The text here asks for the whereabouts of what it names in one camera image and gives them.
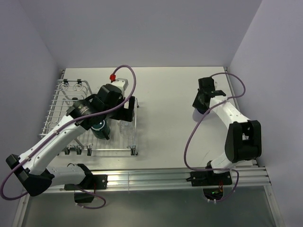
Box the white wire dish rack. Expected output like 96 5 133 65
39 79 139 156

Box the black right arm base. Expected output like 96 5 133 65
186 171 232 202

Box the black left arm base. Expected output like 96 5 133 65
64 175 107 204

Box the clear glass tumbler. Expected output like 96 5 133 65
118 121 134 136

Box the dark green mug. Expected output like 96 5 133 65
91 120 110 140

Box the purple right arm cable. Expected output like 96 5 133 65
184 72 247 201

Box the lavender plastic cup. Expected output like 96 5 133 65
195 108 205 114

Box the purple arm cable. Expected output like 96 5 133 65
184 72 247 201
0 65 137 210

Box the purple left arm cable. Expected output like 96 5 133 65
0 65 137 210

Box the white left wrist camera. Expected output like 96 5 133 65
109 74 128 92

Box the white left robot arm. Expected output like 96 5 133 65
6 79 134 196

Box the aluminium rail frame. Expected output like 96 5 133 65
11 67 287 227

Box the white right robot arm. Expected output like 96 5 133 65
193 77 262 184

